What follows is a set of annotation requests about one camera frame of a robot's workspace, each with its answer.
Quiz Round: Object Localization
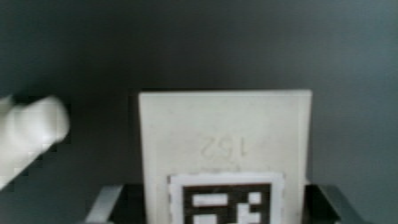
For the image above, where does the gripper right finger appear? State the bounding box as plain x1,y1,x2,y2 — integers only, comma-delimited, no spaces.
318,184,371,224

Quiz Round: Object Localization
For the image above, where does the white round stool seat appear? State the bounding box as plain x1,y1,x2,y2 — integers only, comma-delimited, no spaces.
138,90,313,224

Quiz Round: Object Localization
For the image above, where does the white stool leg middle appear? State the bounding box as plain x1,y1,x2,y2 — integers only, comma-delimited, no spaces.
0,96,69,190

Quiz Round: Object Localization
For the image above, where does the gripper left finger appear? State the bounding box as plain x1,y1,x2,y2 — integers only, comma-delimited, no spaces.
85,185,122,224

